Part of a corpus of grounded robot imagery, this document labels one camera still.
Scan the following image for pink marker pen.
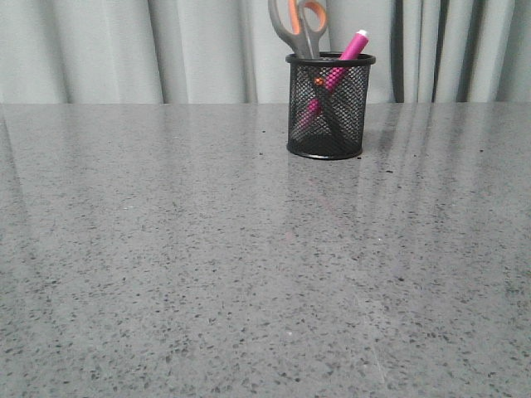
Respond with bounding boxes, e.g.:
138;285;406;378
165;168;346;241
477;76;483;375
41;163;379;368
298;30;369;129

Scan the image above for grey orange scissors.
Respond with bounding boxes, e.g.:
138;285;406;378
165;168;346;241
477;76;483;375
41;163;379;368
268;1;333;148

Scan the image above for black mesh pen holder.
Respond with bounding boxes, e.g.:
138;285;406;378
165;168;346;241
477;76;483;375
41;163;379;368
285;52;376;160

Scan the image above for grey curtain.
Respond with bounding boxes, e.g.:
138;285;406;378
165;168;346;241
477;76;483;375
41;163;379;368
1;1;530;104

